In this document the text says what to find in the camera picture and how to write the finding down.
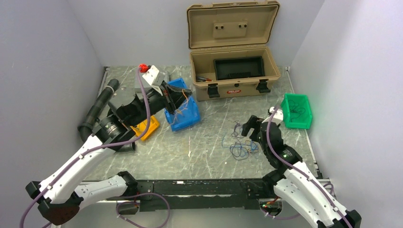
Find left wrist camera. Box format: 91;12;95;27
139;64;165;95

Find blue wires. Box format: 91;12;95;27
221;133;260;160

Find tan open toolbox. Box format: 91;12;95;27
187;0;280;101

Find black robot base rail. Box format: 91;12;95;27
105;178;293;212

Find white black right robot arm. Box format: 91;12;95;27
241;115;362;228

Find blue plastic bin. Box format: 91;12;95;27
164;96;201;132

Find black corrugated hose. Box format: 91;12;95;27
77;78;136;152

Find tools inside toolbox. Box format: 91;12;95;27
195;76;212;82

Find grey plastic case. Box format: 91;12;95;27
134;70;170;93

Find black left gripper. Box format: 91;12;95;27
128;79;192;127

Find black tray in toolbox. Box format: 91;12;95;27
213;56;265;80

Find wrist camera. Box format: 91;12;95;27
139;64;165;95
269;107;284;124

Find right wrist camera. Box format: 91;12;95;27
269;107;284;124

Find yellow plastic bin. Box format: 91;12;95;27
131;115;160;141

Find green plastic bin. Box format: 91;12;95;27
281;93;313;130

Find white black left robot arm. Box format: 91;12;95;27
26;82;192;225

